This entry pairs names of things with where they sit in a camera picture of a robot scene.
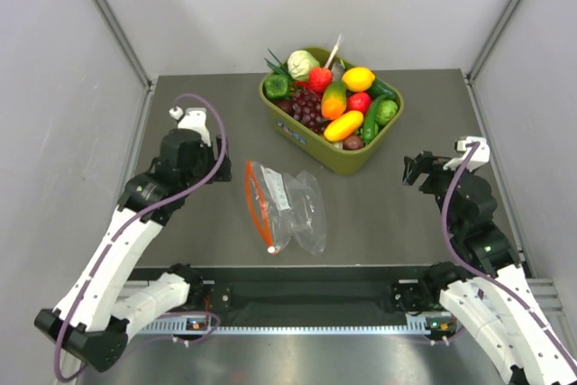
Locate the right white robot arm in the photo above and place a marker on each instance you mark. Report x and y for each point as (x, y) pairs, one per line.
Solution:
(485, 286)

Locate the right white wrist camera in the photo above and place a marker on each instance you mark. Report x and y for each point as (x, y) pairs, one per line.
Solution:
(472, 150)

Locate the grey slotted cable duct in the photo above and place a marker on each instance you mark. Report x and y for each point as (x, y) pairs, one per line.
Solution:
(196, 326)

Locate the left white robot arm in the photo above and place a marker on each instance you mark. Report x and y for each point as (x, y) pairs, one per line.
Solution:
(91, 323)

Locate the red fake apple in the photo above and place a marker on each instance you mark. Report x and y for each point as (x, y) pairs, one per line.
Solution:
(360, 101)

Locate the olive green plastic bin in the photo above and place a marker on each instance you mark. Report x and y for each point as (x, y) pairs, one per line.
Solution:
(338, 160)

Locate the dark green fake cucumber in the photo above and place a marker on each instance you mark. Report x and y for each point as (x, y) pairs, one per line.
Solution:
(380, 88)

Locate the pale green fake cabbage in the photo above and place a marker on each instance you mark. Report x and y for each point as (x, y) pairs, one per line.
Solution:
(300, 63)

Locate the red fake chili pepper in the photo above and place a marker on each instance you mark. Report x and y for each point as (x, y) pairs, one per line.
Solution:
(304, 86)

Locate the yellow fake lemon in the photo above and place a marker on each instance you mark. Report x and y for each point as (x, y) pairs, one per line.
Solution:
(358, 79)

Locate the red fake tomato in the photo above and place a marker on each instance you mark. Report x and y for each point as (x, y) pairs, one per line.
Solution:
(319, 79)

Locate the clear zip top bag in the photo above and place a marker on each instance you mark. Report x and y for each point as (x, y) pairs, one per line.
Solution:
(285, 208)

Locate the light green fake fruit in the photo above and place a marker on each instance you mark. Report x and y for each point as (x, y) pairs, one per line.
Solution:
(386, 111)

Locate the green fake bell pepper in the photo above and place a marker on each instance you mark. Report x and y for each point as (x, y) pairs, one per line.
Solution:
(276, 87)

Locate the purple fake grapes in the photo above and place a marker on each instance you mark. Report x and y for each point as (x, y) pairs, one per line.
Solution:
(306, 109)

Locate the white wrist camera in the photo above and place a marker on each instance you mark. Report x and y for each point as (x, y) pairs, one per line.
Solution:
(472, 150)
(194, 119)

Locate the yellow orange fake mango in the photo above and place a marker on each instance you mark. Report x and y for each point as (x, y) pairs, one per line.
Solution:
(344, 126)

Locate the dark purple fake plum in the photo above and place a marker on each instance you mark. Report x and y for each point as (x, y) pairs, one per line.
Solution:
(353, 143)

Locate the orange green fake mango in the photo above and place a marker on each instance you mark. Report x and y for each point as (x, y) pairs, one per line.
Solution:
(334, 100)

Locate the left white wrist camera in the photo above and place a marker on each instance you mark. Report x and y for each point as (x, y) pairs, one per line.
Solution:
(194, 119)

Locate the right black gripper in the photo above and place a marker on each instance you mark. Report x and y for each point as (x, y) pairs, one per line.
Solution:
(425, 162)

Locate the fake green onion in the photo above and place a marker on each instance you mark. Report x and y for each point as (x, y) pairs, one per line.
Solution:
(277, 66)

